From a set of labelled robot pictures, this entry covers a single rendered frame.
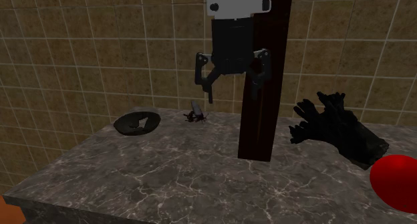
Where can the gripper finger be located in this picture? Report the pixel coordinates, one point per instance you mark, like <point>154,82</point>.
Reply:
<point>266,66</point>
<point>199,68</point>

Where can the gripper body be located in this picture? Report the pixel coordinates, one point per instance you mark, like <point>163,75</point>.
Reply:
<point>232,44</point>

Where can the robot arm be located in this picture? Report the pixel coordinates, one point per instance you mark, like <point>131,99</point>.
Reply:
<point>234,1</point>

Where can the small dark insect figure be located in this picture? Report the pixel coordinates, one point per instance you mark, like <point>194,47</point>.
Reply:
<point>196,114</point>

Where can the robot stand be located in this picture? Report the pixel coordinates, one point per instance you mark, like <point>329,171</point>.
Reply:
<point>265,119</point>

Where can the black bowl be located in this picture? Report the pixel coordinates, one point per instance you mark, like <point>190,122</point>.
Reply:
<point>132,122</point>

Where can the black gloves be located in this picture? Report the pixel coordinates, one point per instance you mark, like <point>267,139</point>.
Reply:
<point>338,128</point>

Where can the red round ball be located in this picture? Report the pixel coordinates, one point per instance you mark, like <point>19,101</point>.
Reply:
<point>396,181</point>

